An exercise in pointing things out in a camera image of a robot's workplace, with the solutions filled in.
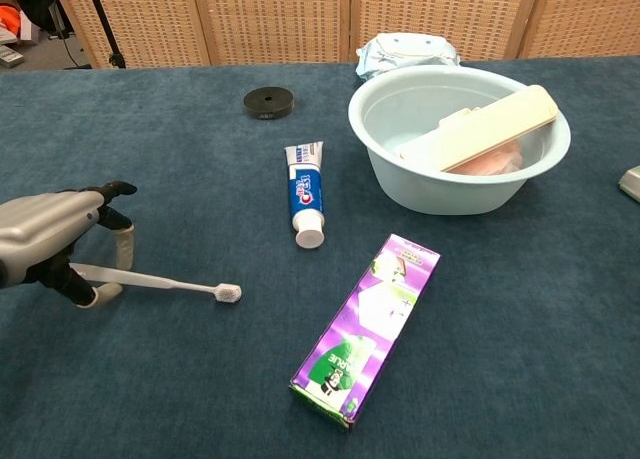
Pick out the black stand foot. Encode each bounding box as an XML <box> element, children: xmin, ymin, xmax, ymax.
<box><xmin>47</xmin><ymin>0</ymin><xmax>77</xmax><ymax>41</ymax></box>

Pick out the grey flat device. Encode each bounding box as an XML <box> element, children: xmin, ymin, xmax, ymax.
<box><xmin>0</xmin><ymin>45</ymin><xmax>25</xmax><ymax>70</ymax></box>

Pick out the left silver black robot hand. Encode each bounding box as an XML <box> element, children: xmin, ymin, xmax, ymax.
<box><xmin>0</xmin><ymin>180</ymin><xmax>139</xmax><ymax>311</ymax></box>

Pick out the light blue plastic basin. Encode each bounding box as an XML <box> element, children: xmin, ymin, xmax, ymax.
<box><xmin>347</xmin><ymin>64</ymin><xmax>572</xmax><ymax>216</ymax></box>

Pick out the blue white toothpaste tube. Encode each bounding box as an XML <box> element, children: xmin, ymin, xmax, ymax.
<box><xmin>284</xmin><ymin>139</ymin><xmax>326</xmax><ymax>250</ymax></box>

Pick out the black tripod stand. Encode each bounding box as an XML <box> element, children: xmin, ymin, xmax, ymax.
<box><xmin>82</xmin><ymin>0</ymin><xmax>127</xmax><ymax>70</ymax></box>

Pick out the black floor cable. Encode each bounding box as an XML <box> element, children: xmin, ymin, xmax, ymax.
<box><xmin>58</xmin><ymin>8</ymin><xmax>94</xmax><ymax>70</ymax></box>

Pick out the dark blue table mat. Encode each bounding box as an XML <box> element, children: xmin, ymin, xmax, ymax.
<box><xmin>0</xmin><ymin>56</ymin><xmax>640</xmax><ymax>459</ymax></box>

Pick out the light blue wet wipes pack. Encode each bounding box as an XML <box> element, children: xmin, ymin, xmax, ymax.
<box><xmin>355</xmin><ymin>32</ymin><xmax>462</xmax><ymax>82</ymax></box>

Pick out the pink mesh bath loofah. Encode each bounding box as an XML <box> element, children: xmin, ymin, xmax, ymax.
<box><xmin>451</xmin><ymin>145</ymin><xmax>527</xmax><ymax>177</ymax></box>

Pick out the black round disc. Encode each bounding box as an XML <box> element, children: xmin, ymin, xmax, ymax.
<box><xmin>243</xmin><ymin>89</ymin><xmax>294</xmax><ymax>120</ymax></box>

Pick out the wicker folding screen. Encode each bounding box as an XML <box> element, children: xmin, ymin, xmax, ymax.
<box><xmin>52</xmin><ymin>0</ymin><xmax>640</xmax><ymax>69</ymax></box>

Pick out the purple green toothpaste carton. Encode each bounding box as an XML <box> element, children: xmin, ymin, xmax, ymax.
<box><xmin>288</xmin><ymin>233</ymin><xmax>442</xmax><ymax>421</ymax></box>

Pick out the white toothbrush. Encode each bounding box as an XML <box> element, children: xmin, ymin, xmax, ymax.
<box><xmin>69</xmin><ymin>262</ymin><xmax>243</xmax><ymax>306</ymax></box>

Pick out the small green soap packet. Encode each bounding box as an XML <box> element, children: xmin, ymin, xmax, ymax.
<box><xmin>617</xmin><ymin>164</ymin><xmax>640</xmax><ymax>203</ymax></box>

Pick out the orange white clutter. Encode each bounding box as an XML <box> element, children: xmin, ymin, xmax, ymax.
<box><xmin>0</xmin><ymin>0</ymin><xmax>25</xmax><ymax>44</ymax></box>

